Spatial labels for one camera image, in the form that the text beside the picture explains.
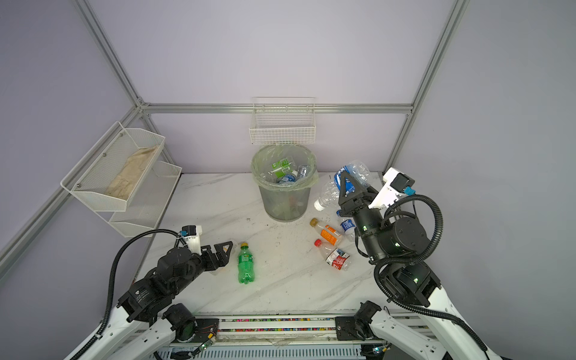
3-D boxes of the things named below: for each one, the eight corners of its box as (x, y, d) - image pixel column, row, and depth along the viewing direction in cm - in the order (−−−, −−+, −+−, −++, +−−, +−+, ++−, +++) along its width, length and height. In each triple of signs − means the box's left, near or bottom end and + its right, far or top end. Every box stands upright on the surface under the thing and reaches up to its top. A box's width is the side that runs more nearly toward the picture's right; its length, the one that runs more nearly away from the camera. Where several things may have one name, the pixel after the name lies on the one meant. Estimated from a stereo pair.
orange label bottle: (333, 248, 94) (335, 242, 90) (309, 226, 102) (310, 219, 97) (340, 242, 96) (342, 236, 92) (316, 220, 104) (317, 214, 99)
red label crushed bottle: (309, 253, 93) (310, 248, 89) (317, 241, 97) (318, 235, 93) (344, 275, 87) (346, 270, 83) (351, 262, 91) (354, 257, 87)
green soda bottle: (240, 285, 85) (236, 280, 80) (241, 250, 95) (238, 242, 90) (253, 284, 86) (251, 278, 81) (253, 248, 95) (251, 241, 90)
